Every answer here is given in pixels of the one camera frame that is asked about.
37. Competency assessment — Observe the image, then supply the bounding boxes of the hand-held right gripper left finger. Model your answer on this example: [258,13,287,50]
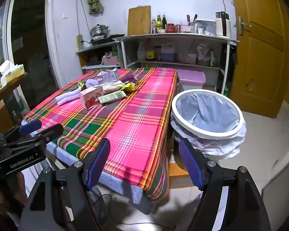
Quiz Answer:
[19,138,111,231]

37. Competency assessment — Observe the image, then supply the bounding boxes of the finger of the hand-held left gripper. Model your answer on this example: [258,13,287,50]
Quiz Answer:
[0,120,42,142]
[3,123,64,148]

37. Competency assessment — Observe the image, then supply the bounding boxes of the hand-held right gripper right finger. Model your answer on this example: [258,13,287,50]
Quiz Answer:
[178,138,271,231]

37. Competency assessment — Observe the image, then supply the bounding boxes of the pink carton box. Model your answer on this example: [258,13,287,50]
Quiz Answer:
[79,86,105,110]

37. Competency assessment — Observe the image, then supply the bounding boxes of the white trash bin with liner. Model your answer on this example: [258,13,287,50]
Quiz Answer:
[171,93,246,160]

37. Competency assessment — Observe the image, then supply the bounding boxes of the green printed wrapper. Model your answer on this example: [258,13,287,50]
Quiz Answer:
[98,91,127,105]

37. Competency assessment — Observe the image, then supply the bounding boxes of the beige snack packet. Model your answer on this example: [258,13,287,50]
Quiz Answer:
[96,81,126,94]

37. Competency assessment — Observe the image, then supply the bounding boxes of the purple milk carton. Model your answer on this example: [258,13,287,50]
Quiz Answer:
[96,68,119,82]

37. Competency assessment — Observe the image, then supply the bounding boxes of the yellow green wrapper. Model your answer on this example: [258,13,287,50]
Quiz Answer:
[122,82,136,93]

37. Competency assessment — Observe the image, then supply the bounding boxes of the purple foil wrapper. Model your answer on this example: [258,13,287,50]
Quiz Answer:
[122,73,138,83]

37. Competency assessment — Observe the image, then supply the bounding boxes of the person's left forearm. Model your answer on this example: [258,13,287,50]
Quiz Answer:
[0,168,28,231]

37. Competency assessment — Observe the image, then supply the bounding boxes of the orange cardboard box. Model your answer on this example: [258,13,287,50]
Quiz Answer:
[169,161,191,188]

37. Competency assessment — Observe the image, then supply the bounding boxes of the wooden side table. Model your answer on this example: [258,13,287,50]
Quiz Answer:
[0,72,29,135]

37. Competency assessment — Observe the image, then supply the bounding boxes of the yellow tissue box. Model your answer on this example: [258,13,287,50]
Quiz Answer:
[0,60,26,85]

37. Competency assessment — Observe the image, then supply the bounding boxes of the pink plaid tablecloth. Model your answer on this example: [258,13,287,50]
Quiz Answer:
[23,67,181,200]

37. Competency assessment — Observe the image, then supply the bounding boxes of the glass sliding door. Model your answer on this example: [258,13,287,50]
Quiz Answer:
[0,0,60,116]

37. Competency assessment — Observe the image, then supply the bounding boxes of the pink lid storage box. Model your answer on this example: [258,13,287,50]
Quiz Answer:
[176,69,206,93]

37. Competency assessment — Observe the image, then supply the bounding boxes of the pink plastic basket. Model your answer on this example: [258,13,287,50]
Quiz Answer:
[102,55,121,66]

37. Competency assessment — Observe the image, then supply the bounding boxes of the white appliance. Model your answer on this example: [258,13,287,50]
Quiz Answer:
[261,148,289,231]

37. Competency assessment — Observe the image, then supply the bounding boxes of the low shelf unit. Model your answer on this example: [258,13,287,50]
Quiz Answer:
[75,41,122,76]

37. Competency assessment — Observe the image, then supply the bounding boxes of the black induction cooker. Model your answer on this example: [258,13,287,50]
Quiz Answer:
[90,34,126,44]

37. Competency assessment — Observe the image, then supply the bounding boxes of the white round tub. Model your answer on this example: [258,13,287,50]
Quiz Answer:
[183,52,198,64]

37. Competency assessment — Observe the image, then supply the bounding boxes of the steel steamer pot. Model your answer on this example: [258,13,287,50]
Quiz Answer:
[90,24,110,38]

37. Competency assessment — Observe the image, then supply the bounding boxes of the crumpled plastic bags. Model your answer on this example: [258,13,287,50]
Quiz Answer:
[196,44,217,66]

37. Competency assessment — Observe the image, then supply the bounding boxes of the purple oil jug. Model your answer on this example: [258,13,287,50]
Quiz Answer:
[160,43,177,62]

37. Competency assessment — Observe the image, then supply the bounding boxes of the yellow label sauce bottle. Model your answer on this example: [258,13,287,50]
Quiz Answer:
[146,42,156,62]

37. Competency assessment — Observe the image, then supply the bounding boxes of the white plastic bottle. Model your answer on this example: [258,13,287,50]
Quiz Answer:
[137,42,146,62]

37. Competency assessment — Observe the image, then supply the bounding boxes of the white shelf unit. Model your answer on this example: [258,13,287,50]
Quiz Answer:
[112,33,238,97]

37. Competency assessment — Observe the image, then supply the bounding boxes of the wooden door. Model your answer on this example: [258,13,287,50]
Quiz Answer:
[229,0,289,118]

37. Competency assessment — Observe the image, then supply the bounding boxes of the clear plastic container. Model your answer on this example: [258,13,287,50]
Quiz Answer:
[195,19,217,36]

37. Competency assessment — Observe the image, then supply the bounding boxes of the wooden cutting board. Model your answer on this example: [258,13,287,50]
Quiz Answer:
[128,5,152,36]

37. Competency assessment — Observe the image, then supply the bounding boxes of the white electric kettle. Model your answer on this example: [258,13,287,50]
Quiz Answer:
[215,11,232,38]

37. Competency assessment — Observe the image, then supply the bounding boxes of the black floor cable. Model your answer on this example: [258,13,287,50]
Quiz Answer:
[89,188,159,227]

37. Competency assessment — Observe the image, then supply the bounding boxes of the white wall cable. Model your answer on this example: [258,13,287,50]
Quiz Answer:
[76,0,89,35]

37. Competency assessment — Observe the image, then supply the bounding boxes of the metal door handle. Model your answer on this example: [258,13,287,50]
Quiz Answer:
[236,17,252,35]

